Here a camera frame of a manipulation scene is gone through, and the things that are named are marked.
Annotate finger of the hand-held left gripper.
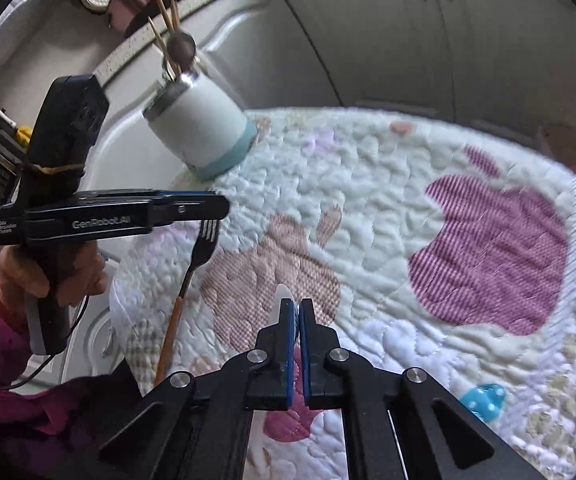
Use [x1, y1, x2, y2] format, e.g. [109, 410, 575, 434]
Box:
[153, 189, 218, 201]
[149, 196, 230, 233]

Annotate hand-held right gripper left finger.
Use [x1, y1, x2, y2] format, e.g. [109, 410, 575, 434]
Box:
[53, 298, 300, 480]

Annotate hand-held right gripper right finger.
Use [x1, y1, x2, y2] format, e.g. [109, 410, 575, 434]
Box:
[299, 298, 549, 480]

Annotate white cup with blue base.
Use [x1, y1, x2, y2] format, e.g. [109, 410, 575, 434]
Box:
[142, 71, 259, 182]

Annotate metal fork with wooden handle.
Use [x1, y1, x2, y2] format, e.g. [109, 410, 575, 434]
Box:
[153, 218, 221, 387]

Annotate light wooden chopstick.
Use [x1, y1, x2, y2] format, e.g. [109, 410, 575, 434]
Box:
[147, 16, 170, 63]
[150, 0, 175, 32]
[169, 0, 180, 80]

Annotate metal spoon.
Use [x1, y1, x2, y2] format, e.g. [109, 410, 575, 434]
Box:
[162, 30, 198, 81]

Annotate person's left hand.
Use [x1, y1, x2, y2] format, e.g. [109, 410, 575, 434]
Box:
[0, 242, 110, 308]

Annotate tan rubber band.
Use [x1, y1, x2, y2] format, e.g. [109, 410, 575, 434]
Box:
[27, 162, 87, 177]

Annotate quilted floral table mat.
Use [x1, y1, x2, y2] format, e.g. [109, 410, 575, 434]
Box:
[109, 105, 576, 480]

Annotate black cable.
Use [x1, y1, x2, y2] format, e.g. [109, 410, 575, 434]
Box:
[10, 292, 91, 391]

